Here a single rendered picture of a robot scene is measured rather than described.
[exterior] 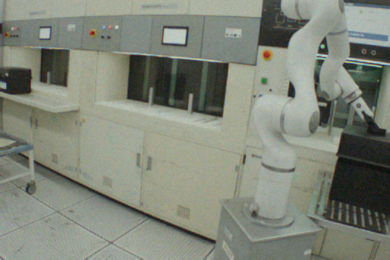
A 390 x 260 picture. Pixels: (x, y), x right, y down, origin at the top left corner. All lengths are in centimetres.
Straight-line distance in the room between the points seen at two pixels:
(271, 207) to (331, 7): 67
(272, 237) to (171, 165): 124
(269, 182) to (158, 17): 143
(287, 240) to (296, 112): 42
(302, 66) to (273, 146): 27
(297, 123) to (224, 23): 105
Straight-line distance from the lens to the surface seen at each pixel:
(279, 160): 95
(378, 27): 168
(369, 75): 216
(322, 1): 99
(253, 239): 93
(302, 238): 106
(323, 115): 218
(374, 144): 125
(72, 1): 276
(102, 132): 243
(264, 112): 96
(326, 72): 126
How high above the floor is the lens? 126
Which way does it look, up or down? 10 degrees down
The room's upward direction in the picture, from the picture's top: 6 degrees clockwise
